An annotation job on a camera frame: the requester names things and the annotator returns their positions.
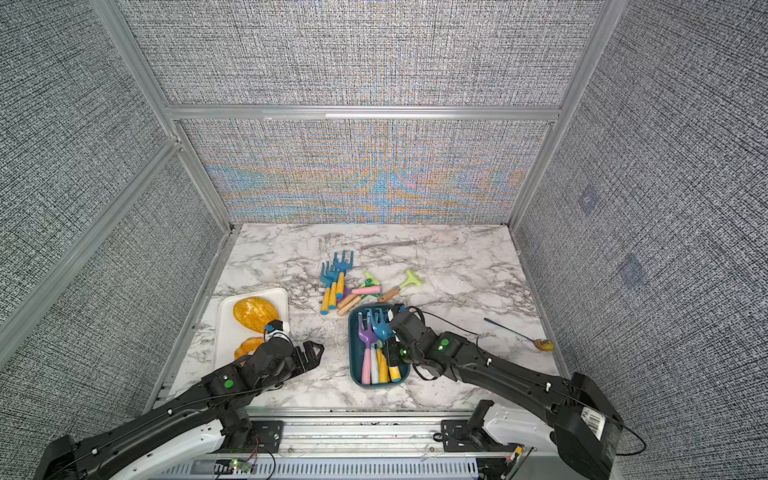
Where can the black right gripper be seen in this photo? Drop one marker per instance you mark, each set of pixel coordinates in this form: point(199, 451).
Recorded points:
point(390, 351)

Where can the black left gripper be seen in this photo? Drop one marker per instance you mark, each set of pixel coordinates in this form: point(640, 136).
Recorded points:
point(301, 364)

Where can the light blue rake white handle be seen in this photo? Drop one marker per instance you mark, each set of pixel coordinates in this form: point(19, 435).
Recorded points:
point(373, 375)

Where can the purple rake pink handle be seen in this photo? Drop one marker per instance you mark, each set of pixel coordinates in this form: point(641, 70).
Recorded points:
point(368, 337)

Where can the teal plastic storage box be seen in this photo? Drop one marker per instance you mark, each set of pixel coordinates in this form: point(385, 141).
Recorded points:
point(356, 346)

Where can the light green tool wooden handle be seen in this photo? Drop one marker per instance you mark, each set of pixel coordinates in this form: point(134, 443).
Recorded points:
point(412, 279)

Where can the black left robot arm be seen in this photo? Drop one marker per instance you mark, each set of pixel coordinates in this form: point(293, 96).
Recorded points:
point(210, 414)

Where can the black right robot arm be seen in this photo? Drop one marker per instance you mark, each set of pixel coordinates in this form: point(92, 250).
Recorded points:
point(586, 427)

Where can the oval yellow bread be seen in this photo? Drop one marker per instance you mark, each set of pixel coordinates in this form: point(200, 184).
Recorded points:
point(255, 313)

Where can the white rectangular tray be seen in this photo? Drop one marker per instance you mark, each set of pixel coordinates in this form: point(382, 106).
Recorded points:
point(230, 333)

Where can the small brush blue stick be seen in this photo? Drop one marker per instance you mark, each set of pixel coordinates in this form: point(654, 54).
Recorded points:
point(542, 344)

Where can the ring shaped bread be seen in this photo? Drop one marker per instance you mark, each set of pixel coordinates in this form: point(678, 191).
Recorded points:
point(248, 347)

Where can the green tool pink handle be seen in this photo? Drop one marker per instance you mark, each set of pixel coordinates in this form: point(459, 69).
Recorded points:
point(371, 287)

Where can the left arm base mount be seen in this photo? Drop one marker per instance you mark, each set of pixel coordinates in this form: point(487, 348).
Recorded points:
point(264, 434)

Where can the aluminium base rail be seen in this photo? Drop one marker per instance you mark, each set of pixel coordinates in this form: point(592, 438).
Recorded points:
point(324, 444)

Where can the blue rake yellow handle back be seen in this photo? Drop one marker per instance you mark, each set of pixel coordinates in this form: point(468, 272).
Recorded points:
point(343, 261)

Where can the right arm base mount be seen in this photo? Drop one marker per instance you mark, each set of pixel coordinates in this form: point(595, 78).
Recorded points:
point(470, 435)

